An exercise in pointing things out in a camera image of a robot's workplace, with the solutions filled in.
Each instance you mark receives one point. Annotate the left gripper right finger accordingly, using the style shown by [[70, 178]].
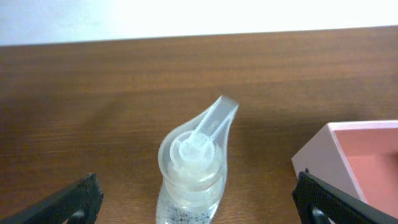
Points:
[[319, 202]]

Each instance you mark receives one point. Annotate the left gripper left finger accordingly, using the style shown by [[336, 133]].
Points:
[[79, 202]]

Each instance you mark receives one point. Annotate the clear spray bottle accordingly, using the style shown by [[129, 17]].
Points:
[[193, 162]]

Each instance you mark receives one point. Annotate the white open cardboard box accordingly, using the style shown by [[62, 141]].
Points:
[[357, 157]]

